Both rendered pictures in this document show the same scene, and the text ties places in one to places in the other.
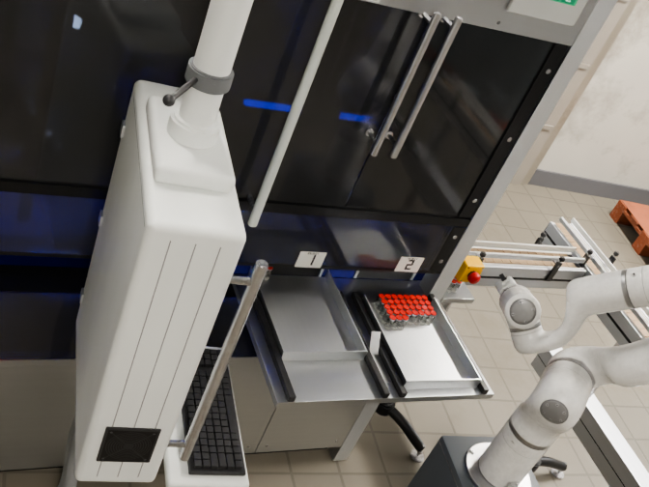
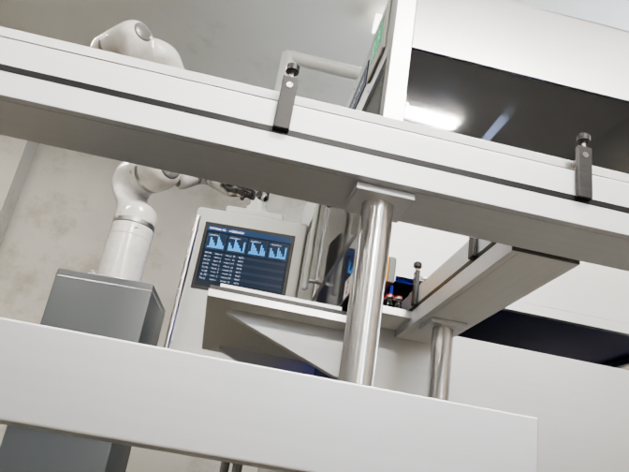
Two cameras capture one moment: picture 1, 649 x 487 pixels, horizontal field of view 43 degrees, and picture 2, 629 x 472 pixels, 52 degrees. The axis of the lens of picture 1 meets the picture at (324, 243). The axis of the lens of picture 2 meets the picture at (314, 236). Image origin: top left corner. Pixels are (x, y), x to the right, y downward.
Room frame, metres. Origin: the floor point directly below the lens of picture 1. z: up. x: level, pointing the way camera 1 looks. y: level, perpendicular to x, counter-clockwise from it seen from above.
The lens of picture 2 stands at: (2.87, -1.98, 0.39)
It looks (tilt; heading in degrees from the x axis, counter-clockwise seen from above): 23 degrees up; 117
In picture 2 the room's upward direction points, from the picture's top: 9 degrees clockwise
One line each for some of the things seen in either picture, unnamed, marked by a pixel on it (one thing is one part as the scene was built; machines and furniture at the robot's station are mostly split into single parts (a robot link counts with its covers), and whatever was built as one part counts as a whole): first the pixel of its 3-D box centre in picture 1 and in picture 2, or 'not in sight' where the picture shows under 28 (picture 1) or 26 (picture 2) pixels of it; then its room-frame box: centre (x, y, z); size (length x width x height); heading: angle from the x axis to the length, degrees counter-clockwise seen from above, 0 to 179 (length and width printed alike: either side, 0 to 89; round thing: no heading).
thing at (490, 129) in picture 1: (453, 128); (363, 162); (2.08, -0.19, 1.50); 0.43 x 0.01 x 0.59; 124
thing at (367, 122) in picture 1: (303, 105); (336, 213); (1.83, 0.19, 1.50); 0.47 x 0.01 x 0.59; 124
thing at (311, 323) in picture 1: (305, 311); not in sight; (1.86, -0.03, 0.90); 0.34 x 0.26 x 0.04; 34
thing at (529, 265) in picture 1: (505, 258); (469, 275); (2.56, -0.61, 0.92); 0.69 x 0.15 x 0.16; 124
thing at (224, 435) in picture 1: (209, 406); not in sight; (1.45, 0.10, 0.82); 0.40 x 0.14 x 0.02; 28
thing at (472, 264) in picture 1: (466, 267); (377, 271); (2.28, -0.45, 0.99); 0.08 x 0.07 x 0.07; 34
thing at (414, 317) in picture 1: (409, 317); not in sight; (2.03, -0.33, 0.90); 0.18 x 0.02 x 0.05; 124
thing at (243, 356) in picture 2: not in sight; (264, 374); (1.74, -0.01, 0.79); 0.34 x 0.03 x 0.13; 34
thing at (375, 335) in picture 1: (380, 356); not in sight; (1.80, -0.28, 0.91); 0.14 x 0.03 x 0.06; 33
